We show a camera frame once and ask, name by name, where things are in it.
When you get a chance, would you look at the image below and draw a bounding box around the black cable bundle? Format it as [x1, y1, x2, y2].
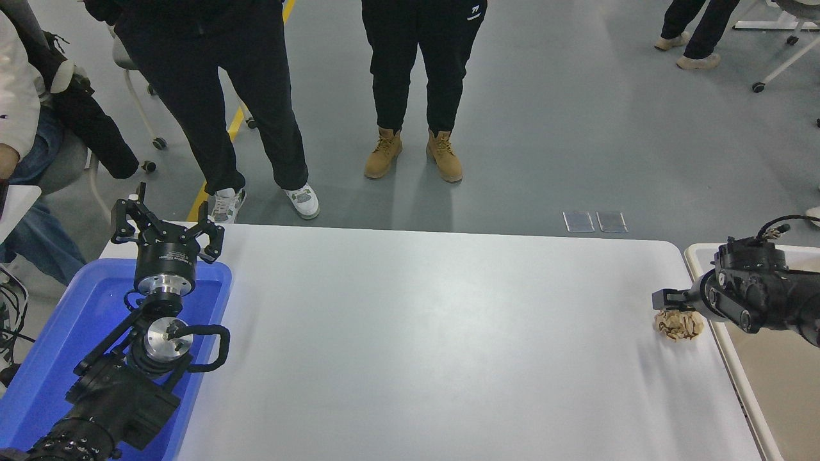
[0, 266, 34, 385]

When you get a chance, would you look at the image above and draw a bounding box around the seated person's hand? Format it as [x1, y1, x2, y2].
[0, 144, 21, 181]

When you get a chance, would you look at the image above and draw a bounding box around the standing person with tan boots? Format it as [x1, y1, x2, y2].
[361, 0, 488, 184]

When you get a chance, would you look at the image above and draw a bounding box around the black jacket on chair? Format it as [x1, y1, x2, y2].
[18, 0, 140, 181]

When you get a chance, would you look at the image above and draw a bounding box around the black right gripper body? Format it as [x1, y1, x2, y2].
[689, 271, 725, 321]

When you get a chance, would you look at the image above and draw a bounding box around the seated person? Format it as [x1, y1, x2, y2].
[0, 10, 87, 286]

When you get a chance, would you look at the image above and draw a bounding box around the white writing board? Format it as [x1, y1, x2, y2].
[0, 185, 43, 245]

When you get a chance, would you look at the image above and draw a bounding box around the grey wheeled chair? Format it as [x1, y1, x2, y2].
[35, 128, 158, 222]

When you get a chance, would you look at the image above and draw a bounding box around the person with beige shoes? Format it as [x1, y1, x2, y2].
[654, 0, 741, 70]

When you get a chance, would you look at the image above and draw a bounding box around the tan paper ball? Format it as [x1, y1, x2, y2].
[653, 309, 705, 343]

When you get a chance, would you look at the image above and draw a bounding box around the blue plastic tray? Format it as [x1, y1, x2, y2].
[0, 258, 233, 461]

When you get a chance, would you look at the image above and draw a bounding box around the white-legged wheeled chair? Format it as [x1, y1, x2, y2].
[732, 0, 820, 94]

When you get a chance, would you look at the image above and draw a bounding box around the standing person with white shoes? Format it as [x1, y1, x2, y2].
[83, 0, 320, 225]

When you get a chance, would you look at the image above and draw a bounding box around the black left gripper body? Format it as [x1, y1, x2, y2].
[133, 229, 199, 277]

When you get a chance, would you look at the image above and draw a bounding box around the large pale bin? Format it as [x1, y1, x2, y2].
[684, 243, 820, 461]

